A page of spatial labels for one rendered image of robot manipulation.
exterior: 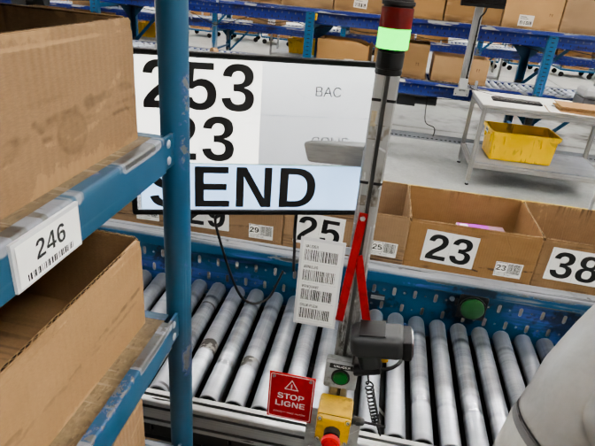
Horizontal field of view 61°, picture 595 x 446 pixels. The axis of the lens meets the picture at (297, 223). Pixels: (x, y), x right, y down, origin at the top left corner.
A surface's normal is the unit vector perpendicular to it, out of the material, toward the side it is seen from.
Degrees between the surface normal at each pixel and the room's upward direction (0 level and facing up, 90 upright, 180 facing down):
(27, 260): 90
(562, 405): 76
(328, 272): 90
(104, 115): 91
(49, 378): 91
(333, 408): 0
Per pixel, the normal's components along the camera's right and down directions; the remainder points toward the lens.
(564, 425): -0.84, -0.06
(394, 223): -0.16, 0.42
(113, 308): 0.98, 0.16
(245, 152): 0.18, 0.38
